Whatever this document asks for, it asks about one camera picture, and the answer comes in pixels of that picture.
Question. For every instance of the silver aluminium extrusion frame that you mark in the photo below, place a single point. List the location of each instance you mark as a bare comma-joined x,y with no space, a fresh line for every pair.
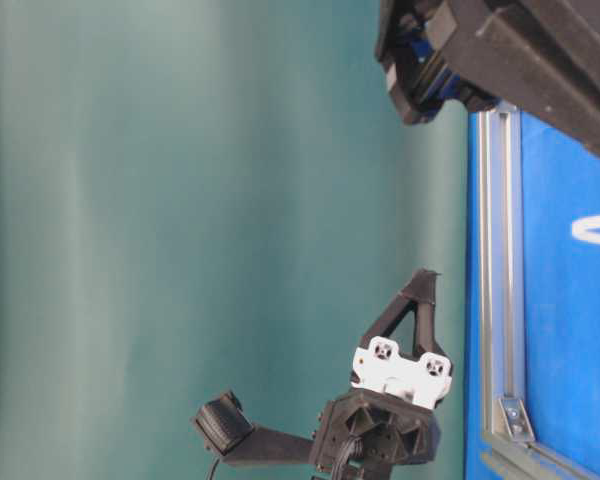
495,280

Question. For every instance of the blue table cloth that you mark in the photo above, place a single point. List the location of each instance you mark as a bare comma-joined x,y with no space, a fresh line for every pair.
570,320

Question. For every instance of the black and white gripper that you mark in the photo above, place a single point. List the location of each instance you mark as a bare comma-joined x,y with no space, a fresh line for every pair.
387,417

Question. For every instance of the black gripper teal tape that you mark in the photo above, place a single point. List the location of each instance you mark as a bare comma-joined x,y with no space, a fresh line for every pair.
541,56

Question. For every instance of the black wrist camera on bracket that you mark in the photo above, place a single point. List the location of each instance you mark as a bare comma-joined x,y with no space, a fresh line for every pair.
238,442

